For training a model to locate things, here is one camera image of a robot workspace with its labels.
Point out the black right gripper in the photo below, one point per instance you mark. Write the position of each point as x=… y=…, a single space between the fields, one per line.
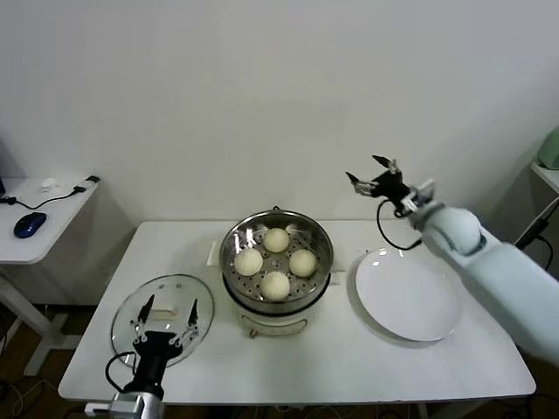
x=391 y=185

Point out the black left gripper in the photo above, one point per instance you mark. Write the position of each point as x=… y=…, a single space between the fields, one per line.
x=153 y=358

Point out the round glass pot lid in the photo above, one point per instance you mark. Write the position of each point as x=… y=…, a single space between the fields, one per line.
x=174 y=292

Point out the white steamed baozi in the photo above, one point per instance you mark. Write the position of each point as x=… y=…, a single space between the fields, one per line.
x=275 y=286
x=302 y=263
x=248 y=263
x=276 y=240

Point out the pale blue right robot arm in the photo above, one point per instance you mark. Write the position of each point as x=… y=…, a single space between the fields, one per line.
x=493 y=270

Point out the perforated steel steamer basket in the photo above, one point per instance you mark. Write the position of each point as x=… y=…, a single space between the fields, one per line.
x=323 y=257

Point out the white electric cooker pot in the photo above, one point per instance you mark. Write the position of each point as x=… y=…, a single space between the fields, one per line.
x=275 y=323

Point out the round white plate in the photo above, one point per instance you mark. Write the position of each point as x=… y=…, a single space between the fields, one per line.
x=406 y=297

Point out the white side desk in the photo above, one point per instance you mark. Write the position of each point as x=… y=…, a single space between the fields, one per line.
x=57 y=218

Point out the white strip with black adapter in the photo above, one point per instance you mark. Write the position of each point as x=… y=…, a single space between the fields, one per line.
x=530 y=233

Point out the blue computer mouse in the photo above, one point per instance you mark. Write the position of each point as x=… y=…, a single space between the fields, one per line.
x=29 y=224

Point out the white side table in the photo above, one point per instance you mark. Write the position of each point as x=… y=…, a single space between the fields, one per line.
x=548 y=174

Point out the crumpled white tissue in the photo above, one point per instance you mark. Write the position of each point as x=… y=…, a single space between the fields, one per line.
x=51 y=185

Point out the pale green appliance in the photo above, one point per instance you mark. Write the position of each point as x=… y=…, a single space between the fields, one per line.
x=550 y=150

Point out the dark monitor edge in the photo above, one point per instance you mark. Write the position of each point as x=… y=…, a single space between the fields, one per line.
x=2 y=174

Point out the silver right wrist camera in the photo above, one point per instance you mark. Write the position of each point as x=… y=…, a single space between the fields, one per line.
x=423 y=192

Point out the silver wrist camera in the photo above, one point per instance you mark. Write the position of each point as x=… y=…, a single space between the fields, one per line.
x=126 y=403
x=423 y=192

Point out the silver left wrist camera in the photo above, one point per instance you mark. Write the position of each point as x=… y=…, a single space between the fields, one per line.
x=126 y=403

